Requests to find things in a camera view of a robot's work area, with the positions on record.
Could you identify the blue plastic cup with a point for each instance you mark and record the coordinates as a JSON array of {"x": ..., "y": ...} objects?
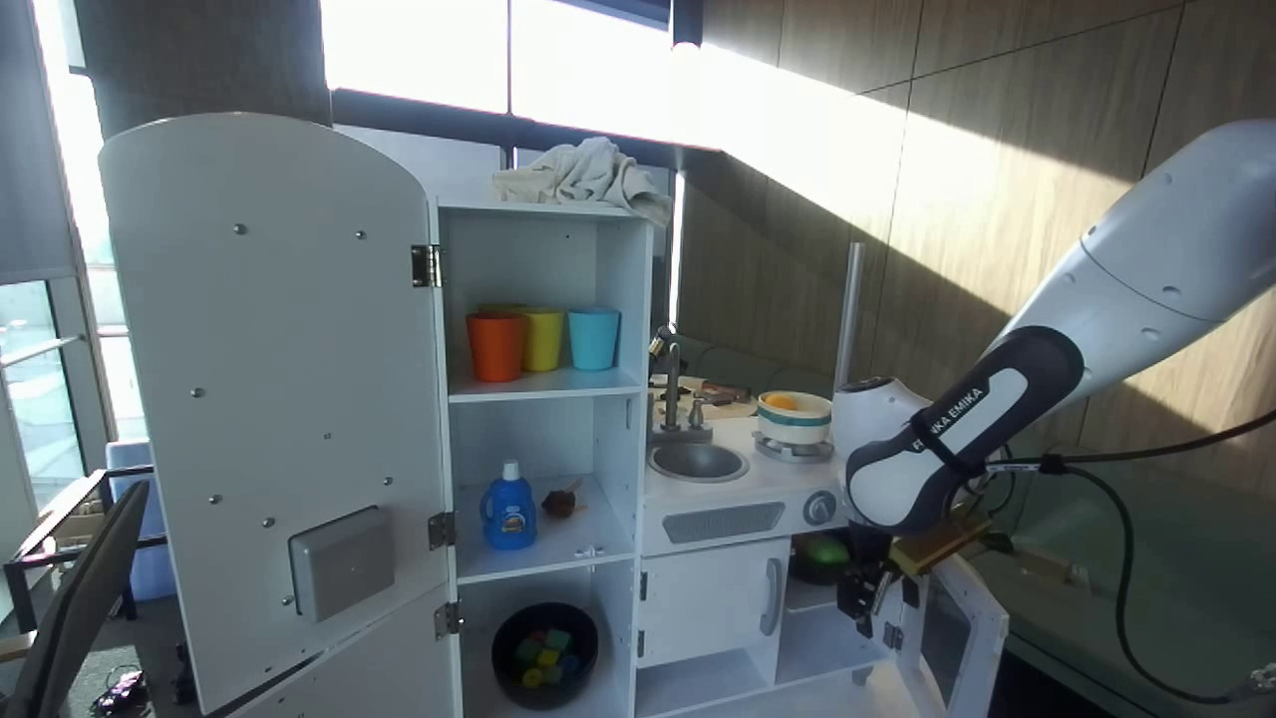
[{"x": 593, "y": 342}]

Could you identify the black chair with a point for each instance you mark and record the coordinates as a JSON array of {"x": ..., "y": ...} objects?
[{"x": 83, "y": 602}]

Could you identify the grey toy sink basin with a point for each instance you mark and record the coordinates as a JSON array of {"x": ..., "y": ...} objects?
[{"x": 697, "y": 462}]

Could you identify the grey toy faucet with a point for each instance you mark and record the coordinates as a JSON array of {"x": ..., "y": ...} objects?
[{"x": 673, "y": 393}]

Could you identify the green and yellow toy food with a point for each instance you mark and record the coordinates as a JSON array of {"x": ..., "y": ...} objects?
[{"x": 544, "y": 661}]

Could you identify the tall white fridge door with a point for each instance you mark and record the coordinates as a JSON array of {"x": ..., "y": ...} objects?
[{"x": 280, "y": 373}]

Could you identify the blue detergent bottle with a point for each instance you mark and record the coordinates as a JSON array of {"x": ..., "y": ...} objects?
[{"x": 507, "y": 517}]

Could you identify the black bowl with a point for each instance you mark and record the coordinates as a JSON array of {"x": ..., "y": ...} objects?
[{"x": 504, "y": 661}]

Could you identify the white vertical pole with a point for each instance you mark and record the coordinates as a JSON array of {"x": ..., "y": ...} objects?
[{"x": 847, "y": 320}]

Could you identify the short white cabinet door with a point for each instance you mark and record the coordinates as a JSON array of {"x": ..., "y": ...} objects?
[{"x": 383, "y": 672}]

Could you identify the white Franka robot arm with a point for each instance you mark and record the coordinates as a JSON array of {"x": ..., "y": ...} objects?
[{"x": 1169, "y": 267}]

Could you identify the crumpled white towel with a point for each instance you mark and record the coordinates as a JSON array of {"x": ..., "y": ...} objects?
[{"x": 584, "y": 172}]

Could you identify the grey oven knob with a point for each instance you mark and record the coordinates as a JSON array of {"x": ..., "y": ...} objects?
[{"x": 821, "y": 510}]

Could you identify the grey green sofa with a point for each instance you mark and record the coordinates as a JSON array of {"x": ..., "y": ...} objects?
[{"x": 1198, "y": 574}]

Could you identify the tan wrist camera mount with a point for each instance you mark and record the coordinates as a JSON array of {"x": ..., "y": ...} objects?
[{"x": 943, "y": 546}]

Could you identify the white toy kitchen body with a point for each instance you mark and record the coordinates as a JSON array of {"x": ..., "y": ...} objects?
[{"x": 738, "y": 495}]

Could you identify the yellow plastic cup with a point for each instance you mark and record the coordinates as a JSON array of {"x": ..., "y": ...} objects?
[{"x": 544, "y": 345}]

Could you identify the small dark brown toy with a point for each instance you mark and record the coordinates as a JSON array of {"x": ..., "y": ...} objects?
[{"x": 559, "y": 503}]

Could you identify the dark object on floor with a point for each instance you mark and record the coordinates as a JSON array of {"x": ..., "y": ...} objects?
[{"x": 123, "y": 692}]

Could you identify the light blue storage box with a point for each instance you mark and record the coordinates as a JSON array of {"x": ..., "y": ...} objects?
[{"x": 151, "y": 559}]

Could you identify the green toy in oven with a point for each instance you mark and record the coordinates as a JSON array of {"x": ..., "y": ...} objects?
[{"x": 824, "y": 555}]

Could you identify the dark item on sofa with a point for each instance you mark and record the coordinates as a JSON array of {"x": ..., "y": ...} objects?
[{"x": 1049, "y": 559}]

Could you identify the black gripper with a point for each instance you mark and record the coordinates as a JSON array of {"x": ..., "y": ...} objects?
[{"x": 888, "y": 574}]

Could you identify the brown toy food item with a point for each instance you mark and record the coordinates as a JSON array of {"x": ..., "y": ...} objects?
[{"x": 725, "y": 396}]

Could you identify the orange plastic cup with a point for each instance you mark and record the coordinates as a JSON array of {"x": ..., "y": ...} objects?
[{"x": 496, "y": 348}]

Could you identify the white oven door with window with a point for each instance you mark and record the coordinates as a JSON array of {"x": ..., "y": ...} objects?
[{"x": 985, "y": 620}]

